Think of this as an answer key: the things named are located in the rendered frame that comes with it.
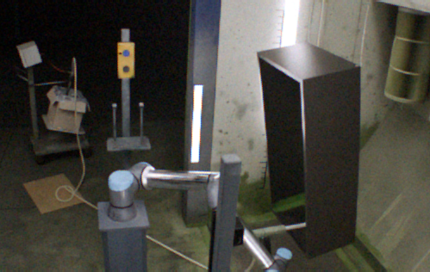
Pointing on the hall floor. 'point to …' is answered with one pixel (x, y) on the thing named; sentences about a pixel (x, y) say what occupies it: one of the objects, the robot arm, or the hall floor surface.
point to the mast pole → (226, 212)
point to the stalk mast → (126, 109)
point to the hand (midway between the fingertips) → (258, 235)
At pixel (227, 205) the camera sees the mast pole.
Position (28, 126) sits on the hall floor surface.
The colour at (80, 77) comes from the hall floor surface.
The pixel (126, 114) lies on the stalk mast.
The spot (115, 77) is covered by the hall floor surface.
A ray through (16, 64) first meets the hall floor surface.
